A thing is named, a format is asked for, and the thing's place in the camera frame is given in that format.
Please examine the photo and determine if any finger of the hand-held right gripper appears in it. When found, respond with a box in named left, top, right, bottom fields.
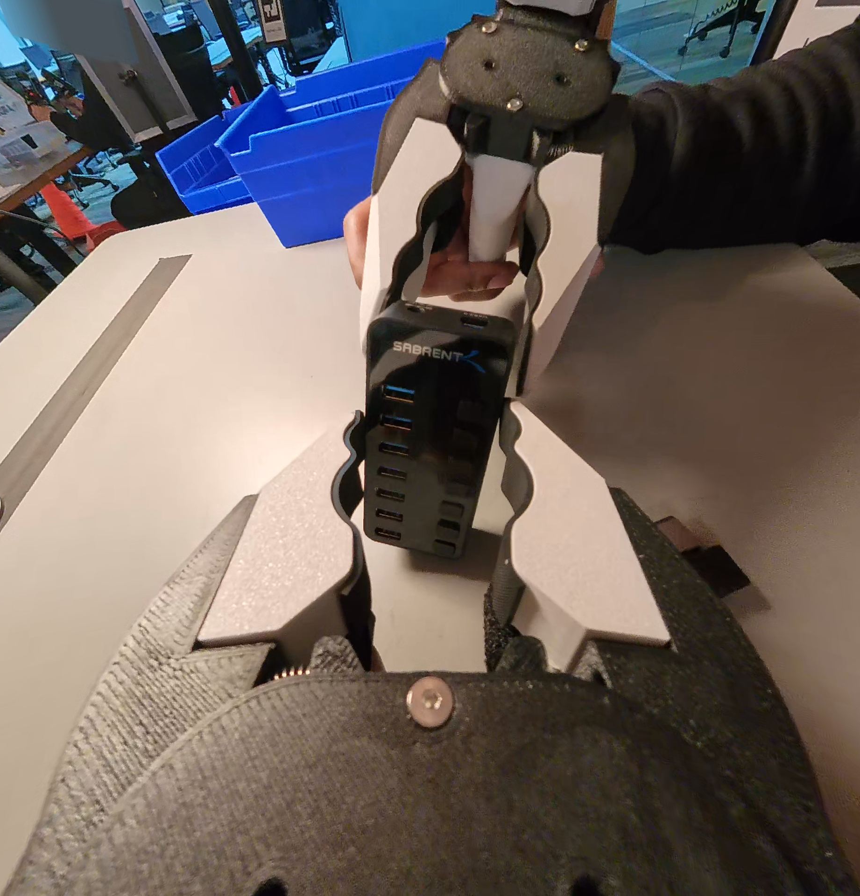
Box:
left=360, top=115, right=466, bottom=326
left=517, top=150, right=602, bottom=400

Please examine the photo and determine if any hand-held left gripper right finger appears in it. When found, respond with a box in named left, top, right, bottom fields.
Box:
left=486, top=405, right=672, bottom=676

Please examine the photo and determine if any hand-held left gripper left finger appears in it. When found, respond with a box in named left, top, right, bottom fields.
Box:
left=197, top=413, right=371, bottom=659

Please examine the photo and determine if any glossy black switched usb hub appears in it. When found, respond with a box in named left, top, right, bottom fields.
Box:
left=363, top=301, right=518, bottom=561

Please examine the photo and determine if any person's right forearm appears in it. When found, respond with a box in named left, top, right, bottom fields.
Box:
left=601, top=7, right=860, bottom=256

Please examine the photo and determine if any person's right hand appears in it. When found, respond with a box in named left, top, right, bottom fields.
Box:
left=342, top=195, right=606, bottom=303

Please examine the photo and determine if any blue plastic bin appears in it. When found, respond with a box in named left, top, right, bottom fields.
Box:
left=216, top=52, right=441, bottom=249
left=155, top=84, right=291, bottom=218

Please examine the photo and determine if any black office chair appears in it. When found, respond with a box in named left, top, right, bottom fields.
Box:
left=678, top=0, right=760, bottom=58

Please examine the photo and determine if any black light stand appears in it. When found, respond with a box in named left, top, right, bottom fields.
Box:
left=216, top=0, right=277, bottom=88

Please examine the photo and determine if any grey panel board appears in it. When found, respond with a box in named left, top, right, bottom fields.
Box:
left=76, top=0, right=198, bottom=141

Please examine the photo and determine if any orange traffic cone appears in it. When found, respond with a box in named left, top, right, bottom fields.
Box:
left=41, top=182, right=123, bottom=246

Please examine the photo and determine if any printed paper sign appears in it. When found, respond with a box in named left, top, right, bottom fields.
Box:
left=0, top=73, right=67, bottom=186

